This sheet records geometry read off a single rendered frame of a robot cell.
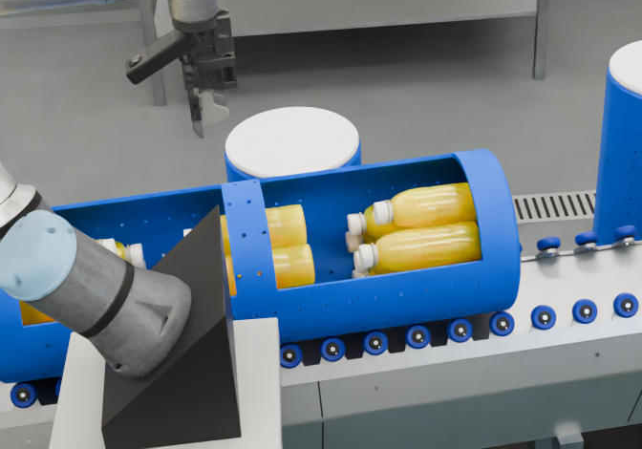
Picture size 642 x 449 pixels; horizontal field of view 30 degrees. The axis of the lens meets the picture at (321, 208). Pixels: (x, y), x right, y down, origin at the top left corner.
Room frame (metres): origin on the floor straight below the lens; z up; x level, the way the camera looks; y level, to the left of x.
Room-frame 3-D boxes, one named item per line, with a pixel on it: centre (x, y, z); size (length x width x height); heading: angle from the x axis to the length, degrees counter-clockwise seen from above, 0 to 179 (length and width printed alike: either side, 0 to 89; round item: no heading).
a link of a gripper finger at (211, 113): (1.62, 0.16, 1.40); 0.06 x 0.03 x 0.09; 97
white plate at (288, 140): (2.12, 0.05, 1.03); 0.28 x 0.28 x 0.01
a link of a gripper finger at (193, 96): (1.61, 0.18, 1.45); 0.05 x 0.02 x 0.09; 7
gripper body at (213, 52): (1.64, 0.16, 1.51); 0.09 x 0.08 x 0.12; 97
